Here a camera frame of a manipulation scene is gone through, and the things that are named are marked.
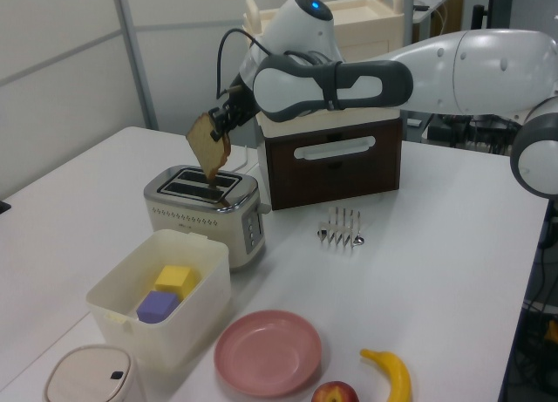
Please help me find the brown-crust bread slice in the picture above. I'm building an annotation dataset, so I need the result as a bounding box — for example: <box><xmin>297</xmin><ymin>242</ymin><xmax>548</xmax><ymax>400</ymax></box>
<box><xmin>186</xmin><ymin>112</ymin><xmax>233</xmax><ymax>181</ymax></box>

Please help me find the purple cube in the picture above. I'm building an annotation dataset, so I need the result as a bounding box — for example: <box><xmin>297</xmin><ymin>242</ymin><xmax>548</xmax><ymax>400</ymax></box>
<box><xmin>135</xmin><ymin>290</ymin><xmax>180</xmax><ymax>324</ymax></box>

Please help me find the pink plate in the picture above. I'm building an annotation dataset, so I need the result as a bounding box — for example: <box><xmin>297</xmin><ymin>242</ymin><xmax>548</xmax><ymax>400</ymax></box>
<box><xmin>213</xmin><ymin>310</ymin><xmax>323</xmax><ymax>398</ymax></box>

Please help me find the metal toast rack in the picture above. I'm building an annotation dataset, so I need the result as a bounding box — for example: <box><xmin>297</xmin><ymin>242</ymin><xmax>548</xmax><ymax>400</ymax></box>
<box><xmin>316</xmin><ymin>207</ymin><xmax>365</xmax><ymax>250</ymax></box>

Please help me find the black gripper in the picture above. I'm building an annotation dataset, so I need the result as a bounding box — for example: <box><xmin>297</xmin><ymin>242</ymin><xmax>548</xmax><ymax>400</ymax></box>
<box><xmin>208</xmin><ymin>87</ymin><xmax>259</xmax><ymax>141</ymax></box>

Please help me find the wooden background desk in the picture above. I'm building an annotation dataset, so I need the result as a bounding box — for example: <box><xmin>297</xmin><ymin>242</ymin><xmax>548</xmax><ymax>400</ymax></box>
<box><xmin>409</xmin><ymin>0</ymin><xmax>467</xmax><ymax>45</ymax></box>

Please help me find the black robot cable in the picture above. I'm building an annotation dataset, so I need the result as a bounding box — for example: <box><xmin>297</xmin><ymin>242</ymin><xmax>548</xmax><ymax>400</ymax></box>
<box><xmin>215</xmin><ymin>26</ymin><xmax>350</xmax><ymax>111</ymax></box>

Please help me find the yellow banana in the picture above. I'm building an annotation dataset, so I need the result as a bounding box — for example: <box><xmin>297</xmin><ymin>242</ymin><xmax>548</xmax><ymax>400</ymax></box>
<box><xmin>359</xmin><ymin>348</ymin><xmax>412</xmax><ymax>402</ymax></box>

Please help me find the white drawer handle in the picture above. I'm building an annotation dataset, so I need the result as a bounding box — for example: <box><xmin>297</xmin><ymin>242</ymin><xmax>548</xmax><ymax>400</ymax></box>
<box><xmin>292</xmin><ymin>135</ymin><xmax>376</xmax><ymax>161</ymax></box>

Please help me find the yellow cube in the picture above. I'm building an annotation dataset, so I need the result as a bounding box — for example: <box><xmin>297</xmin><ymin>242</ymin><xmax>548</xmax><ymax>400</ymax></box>
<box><xmin>153</xmin><ymin>264</ymin><xmax>197</xmax><ymax>299</ymax></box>

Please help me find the red apple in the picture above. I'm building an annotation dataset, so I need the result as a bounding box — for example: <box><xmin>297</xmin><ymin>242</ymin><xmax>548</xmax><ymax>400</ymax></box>
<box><xmin>310</xmin><ymin>380</ymin><xmax>361</xmax><ymax>402</ymax></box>

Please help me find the cream lidded trash can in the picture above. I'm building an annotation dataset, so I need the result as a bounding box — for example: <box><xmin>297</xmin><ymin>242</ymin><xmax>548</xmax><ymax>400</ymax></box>
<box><xmin>42</xmin><ymin>344</ymin><xmax>147</xmax><ymax>402</ymax></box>

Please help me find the white plastic container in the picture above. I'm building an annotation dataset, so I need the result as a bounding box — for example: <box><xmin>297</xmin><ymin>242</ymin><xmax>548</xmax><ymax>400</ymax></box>
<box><xmin>85</xmin><ymin>228</ymin><xmax>232</xmax><ymax>371</ymax></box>

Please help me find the chrome two-slot toaster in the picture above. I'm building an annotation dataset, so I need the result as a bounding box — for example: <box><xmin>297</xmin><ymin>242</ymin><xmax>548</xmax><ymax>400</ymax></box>
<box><xmin>143</xmin><ymin>165</ymin><xmax>271</xmax><ymax>272</ymax></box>

